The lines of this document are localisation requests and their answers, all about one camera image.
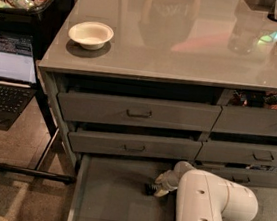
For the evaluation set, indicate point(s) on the white paper bowl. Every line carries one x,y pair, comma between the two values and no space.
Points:
91,35

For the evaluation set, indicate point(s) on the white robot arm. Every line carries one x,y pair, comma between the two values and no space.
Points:
203,196

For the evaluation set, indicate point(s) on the grey top left drawer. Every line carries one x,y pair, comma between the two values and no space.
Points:
116,110

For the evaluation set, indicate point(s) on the grey top right drawer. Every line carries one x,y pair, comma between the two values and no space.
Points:
247,120

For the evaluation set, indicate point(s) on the grey middle right drawer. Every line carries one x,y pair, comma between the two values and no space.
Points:
231,152

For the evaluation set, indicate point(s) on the black rxbar chocolate bar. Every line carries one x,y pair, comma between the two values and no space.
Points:
150,189

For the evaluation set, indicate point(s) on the black laptop computer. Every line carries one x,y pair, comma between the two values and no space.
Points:
17,77

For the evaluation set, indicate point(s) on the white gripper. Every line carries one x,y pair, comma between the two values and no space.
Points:
170,181

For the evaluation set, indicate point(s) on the chip bags in drawer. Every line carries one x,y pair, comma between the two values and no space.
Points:
254,99

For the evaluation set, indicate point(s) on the grey counter cabinet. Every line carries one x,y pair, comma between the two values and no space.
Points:
195,51

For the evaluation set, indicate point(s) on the black laptop stand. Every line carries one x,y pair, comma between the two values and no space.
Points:
35,168

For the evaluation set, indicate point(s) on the grey middle left drawer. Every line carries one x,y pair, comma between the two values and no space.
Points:
133,145

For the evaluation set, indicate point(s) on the open bottom left drawer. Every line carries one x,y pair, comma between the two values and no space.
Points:
113,189

